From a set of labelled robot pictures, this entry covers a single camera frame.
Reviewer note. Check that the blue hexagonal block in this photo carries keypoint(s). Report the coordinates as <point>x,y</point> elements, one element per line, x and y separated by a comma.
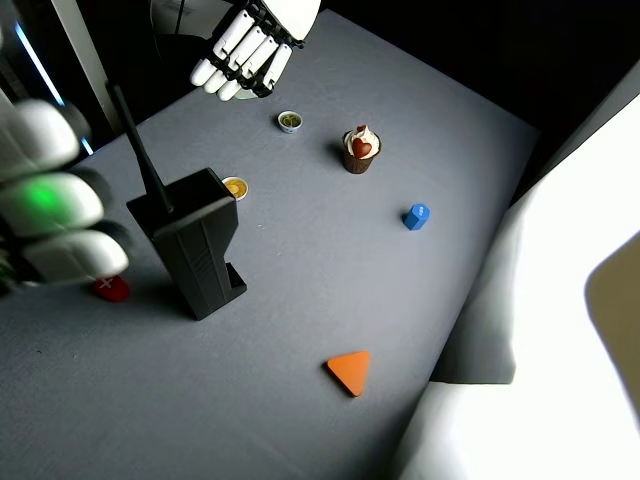
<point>416,217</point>

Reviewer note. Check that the orange triangle block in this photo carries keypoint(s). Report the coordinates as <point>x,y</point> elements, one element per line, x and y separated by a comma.
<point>353,371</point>

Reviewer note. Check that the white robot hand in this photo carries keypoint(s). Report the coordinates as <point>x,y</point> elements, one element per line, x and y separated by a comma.
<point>55,210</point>
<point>260,45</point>

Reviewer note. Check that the small bowl of green soup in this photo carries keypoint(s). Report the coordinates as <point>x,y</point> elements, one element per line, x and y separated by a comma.
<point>290,122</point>

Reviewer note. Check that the white light strip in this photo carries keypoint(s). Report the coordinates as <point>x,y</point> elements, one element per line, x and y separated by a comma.
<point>40,65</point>

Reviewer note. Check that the beige panel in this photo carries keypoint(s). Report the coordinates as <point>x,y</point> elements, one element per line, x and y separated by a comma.
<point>617,320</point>

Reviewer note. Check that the red cylinder block white cross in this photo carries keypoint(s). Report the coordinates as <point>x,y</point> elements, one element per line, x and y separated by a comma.
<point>114,291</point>

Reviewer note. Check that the white cloth backdrop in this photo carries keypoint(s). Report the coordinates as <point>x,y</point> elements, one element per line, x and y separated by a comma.
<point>550,300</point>

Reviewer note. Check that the small bowl of orange soup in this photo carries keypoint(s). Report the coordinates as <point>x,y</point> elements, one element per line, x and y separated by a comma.
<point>239,188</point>

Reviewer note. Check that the grey table cloth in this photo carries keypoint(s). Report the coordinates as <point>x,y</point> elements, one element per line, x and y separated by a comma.
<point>300,300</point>

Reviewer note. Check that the toy cupcake with red heart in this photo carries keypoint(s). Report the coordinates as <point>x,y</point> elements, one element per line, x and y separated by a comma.
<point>361,150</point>

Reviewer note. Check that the white post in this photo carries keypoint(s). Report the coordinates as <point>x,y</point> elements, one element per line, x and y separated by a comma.
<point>86,55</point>

